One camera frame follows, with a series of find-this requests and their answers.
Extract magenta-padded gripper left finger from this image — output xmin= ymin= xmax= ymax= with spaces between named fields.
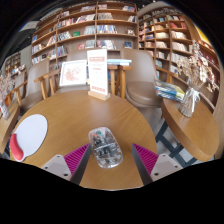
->
xmin=40 ymin=143 xmax=92 ymax=185

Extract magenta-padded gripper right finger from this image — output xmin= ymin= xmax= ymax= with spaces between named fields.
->
xmin=131 ymin=142 xmax=184 ymax=186

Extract transparent computer mouse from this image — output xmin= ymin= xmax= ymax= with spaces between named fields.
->
xmin=88 ymin=126 xmax=124 ymax=169

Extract white mouse pad red rest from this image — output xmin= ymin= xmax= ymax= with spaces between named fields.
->
xmin=9 ymin=113 xmax=49 ymax=163

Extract round wooden side table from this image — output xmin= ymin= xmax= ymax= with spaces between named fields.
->
xmin=0 ymin=101 xmax=21 ymax=156
xmin=154 ymin=98 xmax=220 ymax=168

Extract stack of colourful books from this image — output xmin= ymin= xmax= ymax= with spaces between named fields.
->
xmin=154 ymin=79 xmax=186 ymax=103

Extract white framed red picture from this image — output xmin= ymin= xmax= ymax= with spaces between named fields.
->
xmin=58 ymin=59 xmax=88 ymax=88

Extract white sign on wooden base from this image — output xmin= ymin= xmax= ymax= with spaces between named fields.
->
xmin=86 ymin=48 xmax=111 ymax=102

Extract glass vase dried pink flowers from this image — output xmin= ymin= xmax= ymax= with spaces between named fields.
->
xmin=0 ymin=71 xmax=16 ymax=121

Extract glass vase dried beige flowers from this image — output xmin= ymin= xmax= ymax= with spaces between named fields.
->
xmin=176 ymin=39 xmax=218 ymax=118

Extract stack of teal books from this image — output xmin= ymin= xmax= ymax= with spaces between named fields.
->
xmin=107 ymin=58 xmax=133 ymax=67

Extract small distant wooden bookshelf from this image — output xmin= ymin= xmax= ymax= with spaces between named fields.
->
xmin=3 ymin=52 xmax=23 ymax=76

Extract curved wooden bookshelf with books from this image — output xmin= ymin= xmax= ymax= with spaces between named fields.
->
xmin=137 ymin=5 xmax=224 ymax=114

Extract wide wooden bookshelf with books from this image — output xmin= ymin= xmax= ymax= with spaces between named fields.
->
xmin=30 ymin=0 xmax=139 ymax=73

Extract white hanging ceiling panel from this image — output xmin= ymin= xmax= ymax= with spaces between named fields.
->
xmin=19 ymin=20 xmax=39 ymax=33

